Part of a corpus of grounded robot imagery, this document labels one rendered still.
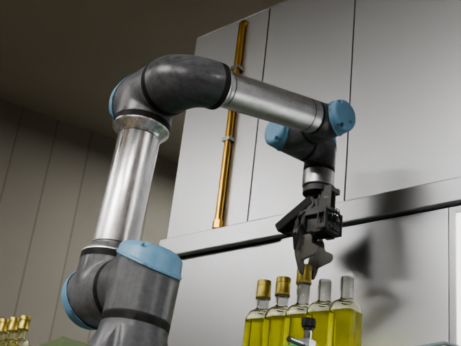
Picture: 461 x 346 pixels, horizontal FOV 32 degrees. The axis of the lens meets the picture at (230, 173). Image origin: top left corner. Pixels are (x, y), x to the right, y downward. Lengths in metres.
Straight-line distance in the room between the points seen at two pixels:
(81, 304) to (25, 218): 3.22
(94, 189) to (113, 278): 3.51
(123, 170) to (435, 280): 0.72
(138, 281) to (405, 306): 0.70
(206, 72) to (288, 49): 0.90
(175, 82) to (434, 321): 0.74
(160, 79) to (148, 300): 0.45
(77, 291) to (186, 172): 1.08
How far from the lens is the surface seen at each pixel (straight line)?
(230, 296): 2.18
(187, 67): 1.55
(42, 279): 4.61
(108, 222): 1.51
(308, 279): 1.83
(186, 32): 3.89
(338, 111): 1.75
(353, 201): 2.00
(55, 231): 4.70
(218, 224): 2.27
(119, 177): 1.54
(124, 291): 1.33
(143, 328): 1.31
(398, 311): 1.83
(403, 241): 1.87
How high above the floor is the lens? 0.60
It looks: 25 degrees up
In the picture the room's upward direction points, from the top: 7 degrees clockwise
